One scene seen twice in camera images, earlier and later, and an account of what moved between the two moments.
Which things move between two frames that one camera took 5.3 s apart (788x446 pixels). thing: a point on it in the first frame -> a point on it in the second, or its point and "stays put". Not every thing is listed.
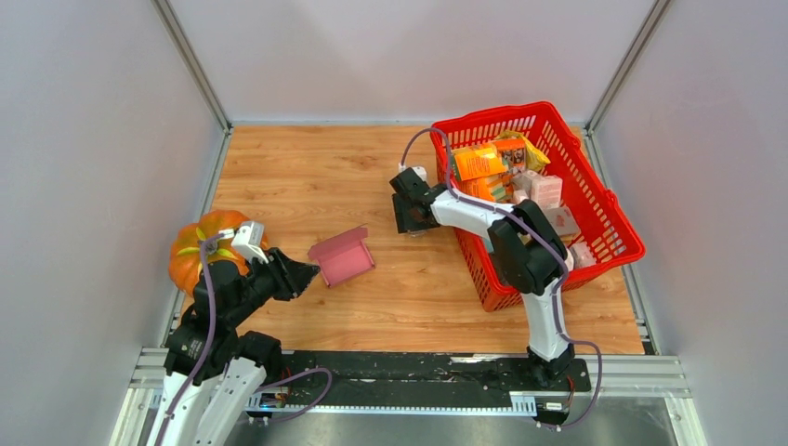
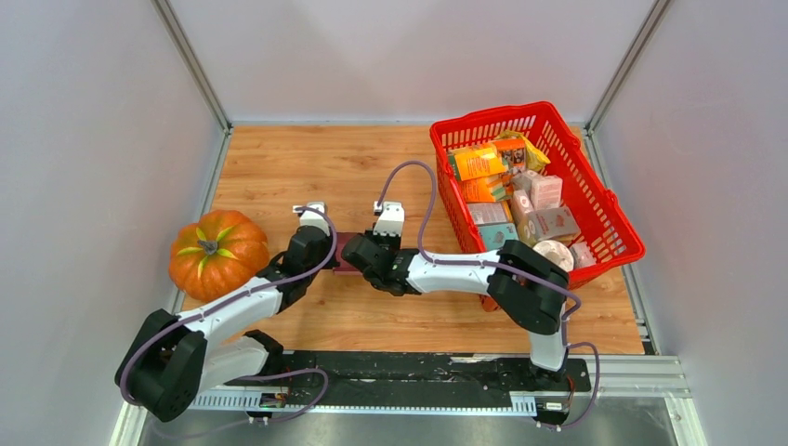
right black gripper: (404, 224) -> (396, 240)
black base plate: (309, 373) stays put
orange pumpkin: (185, 257) stays put
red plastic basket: (603, 226) stays put
